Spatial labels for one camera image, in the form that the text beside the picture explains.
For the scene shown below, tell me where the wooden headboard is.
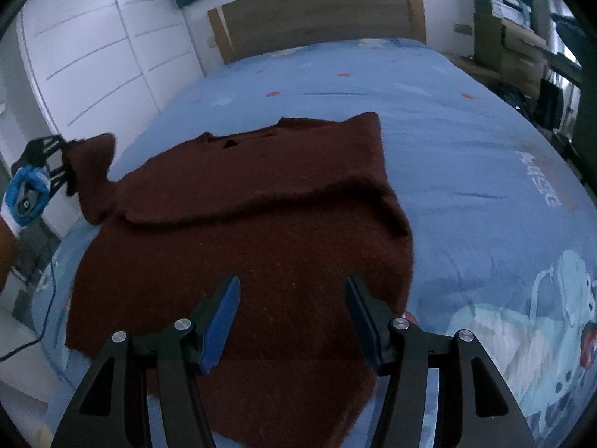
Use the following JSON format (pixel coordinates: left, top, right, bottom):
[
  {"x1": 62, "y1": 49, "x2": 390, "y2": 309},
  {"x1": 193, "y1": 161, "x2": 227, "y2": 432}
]
[{"x1": 207, "y1": 0, "x2": 427, "y2": 64}]

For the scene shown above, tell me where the black cable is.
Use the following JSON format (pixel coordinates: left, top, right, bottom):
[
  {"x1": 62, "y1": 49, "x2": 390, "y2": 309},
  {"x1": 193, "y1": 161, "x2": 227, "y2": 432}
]
[{"x1": 0, "y1": 260, "x2": 58, "y2": 363}]

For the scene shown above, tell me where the dark red knit sweater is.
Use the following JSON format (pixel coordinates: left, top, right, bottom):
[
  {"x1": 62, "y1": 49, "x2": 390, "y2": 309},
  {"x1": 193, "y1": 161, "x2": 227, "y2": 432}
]
[{"x1": 66, "y1": 112, "x2": 413, "y2": 447}]

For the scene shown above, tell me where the cluttered wooden shelf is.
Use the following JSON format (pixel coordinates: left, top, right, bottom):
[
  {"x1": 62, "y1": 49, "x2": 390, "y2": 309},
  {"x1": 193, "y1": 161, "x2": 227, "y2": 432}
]
[{"x1": 448, "y1": 0, "x2": 580, "y2": 131}]

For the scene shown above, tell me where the blue cartoon print bedspread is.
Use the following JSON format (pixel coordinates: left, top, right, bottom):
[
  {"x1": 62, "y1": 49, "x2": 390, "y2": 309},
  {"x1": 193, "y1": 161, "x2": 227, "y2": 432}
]
[{"x1": 31, "y1": 37, "x2": 597, "y2": 448}]

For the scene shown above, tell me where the blue white gloved hand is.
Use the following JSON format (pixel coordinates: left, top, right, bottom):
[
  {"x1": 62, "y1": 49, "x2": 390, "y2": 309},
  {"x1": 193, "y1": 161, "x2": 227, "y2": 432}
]
[{"x1": 1, "y1": 165, "x2": 51, "y2": 238}]

